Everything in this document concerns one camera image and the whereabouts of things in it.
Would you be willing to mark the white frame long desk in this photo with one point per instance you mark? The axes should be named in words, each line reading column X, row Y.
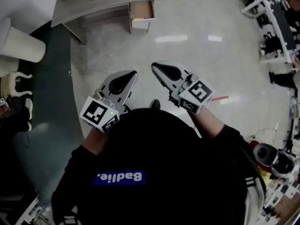
column 283, row 24

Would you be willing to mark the black office chair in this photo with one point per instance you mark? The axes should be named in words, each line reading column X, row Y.
column 263, row 20
column 272, row 43

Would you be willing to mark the person's black shoe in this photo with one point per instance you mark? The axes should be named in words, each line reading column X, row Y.
column 155, row 104

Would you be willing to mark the person's right forearm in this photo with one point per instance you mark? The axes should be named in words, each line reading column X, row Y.
column 206, row 123

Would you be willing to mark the yellow object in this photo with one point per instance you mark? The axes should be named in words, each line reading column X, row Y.
column 138, row 19

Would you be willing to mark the red floor tape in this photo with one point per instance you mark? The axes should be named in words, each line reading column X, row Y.
column 220, row 98

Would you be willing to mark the white ornate chair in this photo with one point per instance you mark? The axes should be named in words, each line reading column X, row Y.
column 11, row 81

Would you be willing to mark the person's black sweatshirt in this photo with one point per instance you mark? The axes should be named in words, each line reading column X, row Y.
column 164, row 160

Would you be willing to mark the white fluted pedestal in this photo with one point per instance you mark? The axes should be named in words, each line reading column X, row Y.
column 21, row 43

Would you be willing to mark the person's left forearm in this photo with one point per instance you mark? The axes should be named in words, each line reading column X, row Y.
column 96, row 139

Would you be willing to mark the wooden drawer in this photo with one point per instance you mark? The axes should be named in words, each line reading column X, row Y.
column 143, row 24

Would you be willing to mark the white shelf rack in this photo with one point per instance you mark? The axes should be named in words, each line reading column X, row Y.
column 290, row 191

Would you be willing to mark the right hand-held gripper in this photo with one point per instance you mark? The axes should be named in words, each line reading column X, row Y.
column 197, row 92

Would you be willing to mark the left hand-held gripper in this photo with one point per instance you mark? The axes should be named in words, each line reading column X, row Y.
column 106, row 99

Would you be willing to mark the grey wooden desk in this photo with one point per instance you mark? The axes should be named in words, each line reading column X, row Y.
column 93, row 6

